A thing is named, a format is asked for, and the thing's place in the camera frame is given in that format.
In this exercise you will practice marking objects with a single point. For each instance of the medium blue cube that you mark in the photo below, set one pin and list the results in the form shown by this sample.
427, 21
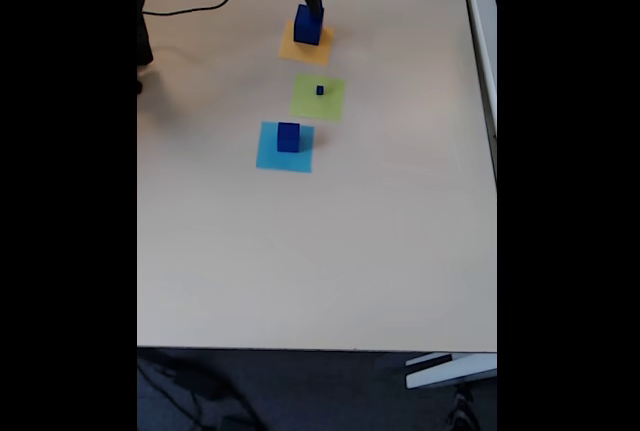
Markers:
288, 138

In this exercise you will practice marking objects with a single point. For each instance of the light blue paper square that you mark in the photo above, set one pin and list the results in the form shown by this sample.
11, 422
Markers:
270, 161

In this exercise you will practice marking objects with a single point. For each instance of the large blue cube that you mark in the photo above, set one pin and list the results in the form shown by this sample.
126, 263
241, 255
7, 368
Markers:
306, 31

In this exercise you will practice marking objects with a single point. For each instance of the white neighbouring table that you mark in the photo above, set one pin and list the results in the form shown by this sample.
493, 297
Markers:
482, 41

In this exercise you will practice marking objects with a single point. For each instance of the orange paper square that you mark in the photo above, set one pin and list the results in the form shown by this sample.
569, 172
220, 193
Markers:
305, 53

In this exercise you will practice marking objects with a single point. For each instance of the green paper square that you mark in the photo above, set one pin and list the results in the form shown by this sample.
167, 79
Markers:
305, 101

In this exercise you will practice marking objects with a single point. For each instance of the white table leg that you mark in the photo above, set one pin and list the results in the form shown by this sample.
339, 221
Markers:
450, 371

